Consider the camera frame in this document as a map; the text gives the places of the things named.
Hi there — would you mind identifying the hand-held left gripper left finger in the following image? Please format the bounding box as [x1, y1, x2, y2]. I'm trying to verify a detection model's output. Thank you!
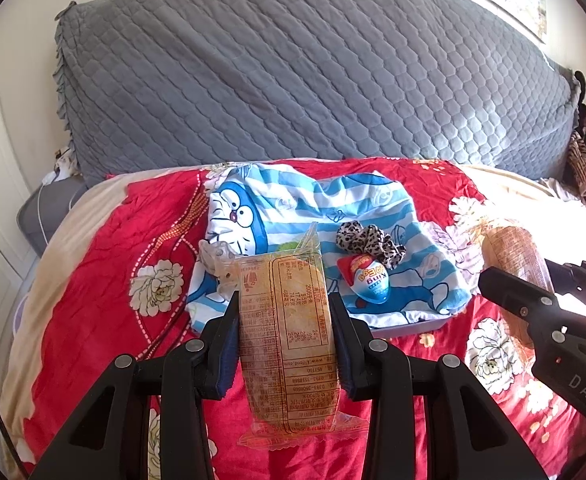
[28, 290, 244, 480]

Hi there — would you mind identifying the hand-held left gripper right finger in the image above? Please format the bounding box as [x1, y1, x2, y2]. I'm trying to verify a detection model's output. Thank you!
[328, 294, 546, 480]

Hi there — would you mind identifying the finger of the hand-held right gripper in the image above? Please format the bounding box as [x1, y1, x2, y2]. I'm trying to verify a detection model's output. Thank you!
[478, 266, 581, 341]
[543, 259, 586, 322]

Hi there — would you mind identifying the small cracker packet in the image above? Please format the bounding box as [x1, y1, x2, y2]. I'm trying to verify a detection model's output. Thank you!
[468, 217, 556, 351]

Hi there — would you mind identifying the large cracker packet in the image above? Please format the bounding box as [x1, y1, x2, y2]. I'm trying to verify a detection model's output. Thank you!
[237, 222, 371, 453]

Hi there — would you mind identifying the egg-shaped candy toy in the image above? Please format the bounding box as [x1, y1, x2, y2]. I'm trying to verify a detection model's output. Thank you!
[337, 253, 390, 306]

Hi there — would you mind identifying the sheer white hair scrunchie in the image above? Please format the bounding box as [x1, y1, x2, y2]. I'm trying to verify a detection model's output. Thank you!
[198, 240, 241, 306]

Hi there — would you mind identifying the leopard print hair scrunchie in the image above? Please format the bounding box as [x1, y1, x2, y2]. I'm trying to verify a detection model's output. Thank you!
[335, 220, 410, 267]

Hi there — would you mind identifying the green fuzzy hair scrunchie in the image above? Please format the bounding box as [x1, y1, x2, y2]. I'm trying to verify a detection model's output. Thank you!
[273, 239, 319, 261]

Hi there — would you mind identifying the red floral blanket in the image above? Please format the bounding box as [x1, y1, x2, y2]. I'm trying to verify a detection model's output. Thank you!
[20, 157, 586, 480]

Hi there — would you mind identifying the blue striped cartoon cloth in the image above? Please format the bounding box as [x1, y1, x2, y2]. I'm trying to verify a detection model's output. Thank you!
[185, 162, 476, 333]

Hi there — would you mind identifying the red floral bedsheet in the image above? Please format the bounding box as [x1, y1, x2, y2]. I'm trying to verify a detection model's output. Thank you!
[0, 162, 586, 441]

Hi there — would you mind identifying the small floral object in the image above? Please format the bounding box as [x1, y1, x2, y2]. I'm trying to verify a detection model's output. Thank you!
[53, 145, 81, 181]

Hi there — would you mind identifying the grey quilted pillow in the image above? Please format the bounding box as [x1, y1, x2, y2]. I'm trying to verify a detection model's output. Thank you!
[53, 0, 586, 186]

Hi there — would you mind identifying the white cable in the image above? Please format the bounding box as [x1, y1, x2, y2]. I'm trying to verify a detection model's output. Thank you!
[36, 170, 74, 241]

